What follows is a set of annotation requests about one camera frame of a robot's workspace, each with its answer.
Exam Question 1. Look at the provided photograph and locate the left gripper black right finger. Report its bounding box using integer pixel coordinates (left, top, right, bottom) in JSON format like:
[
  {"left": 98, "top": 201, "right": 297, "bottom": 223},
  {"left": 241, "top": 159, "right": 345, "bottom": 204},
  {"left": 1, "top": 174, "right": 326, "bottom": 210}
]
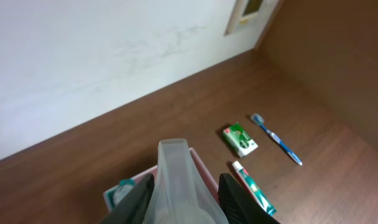
[{"left": 218, "top": 173, "right": 280, "bottom": 224}]

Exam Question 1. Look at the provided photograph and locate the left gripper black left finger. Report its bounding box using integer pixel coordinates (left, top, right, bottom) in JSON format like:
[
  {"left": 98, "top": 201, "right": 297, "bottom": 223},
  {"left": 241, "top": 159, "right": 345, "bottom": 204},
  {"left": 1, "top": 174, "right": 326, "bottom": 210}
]
[{"left": 101, "top": 173, "right": 155, "bottom": 224}]

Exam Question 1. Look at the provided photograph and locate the teal mouthwash bottle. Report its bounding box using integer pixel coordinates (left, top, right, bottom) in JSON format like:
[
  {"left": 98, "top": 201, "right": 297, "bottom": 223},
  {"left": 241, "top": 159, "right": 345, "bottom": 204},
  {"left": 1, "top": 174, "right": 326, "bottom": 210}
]
[{"left": 113, "top": 179, "right": 135, "bottom": 206}]

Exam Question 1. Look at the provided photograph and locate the purple foam pump bottle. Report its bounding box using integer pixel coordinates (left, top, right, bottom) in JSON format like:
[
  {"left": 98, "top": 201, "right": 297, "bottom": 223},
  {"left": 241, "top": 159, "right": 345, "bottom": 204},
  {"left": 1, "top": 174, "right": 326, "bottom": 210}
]
[{"left": 144, "top": 139, "right": 228, "bottom": 224}]

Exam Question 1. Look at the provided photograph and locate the green soap box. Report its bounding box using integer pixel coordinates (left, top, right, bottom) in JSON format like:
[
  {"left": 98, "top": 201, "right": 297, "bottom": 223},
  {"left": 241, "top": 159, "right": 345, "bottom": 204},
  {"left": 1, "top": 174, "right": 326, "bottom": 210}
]
[{"left": 223, "top": 123, "right": 258, "bottom": 158}]

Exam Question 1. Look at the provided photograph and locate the white green toothpaste tube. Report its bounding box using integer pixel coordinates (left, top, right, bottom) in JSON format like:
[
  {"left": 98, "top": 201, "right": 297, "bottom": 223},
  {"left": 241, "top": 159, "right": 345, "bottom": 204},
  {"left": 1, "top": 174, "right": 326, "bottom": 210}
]
[{"left": 232, "top": 161, "right": 277, "bottom": 216}]

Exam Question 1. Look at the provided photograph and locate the blue white toothbrush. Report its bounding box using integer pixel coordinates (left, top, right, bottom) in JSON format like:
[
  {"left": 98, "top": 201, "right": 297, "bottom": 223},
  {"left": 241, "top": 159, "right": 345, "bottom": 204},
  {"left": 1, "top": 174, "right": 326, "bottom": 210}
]
[{"left": 251, "top": 113, "right": 303, "bottom": 166}]

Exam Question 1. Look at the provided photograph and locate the wall socket plate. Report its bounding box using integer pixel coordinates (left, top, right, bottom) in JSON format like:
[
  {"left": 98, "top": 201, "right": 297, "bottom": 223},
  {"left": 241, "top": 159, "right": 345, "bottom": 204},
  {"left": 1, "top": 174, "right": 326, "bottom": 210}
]
[{"left": 225, "top": 0, "right": 270, "bottom": 35}]

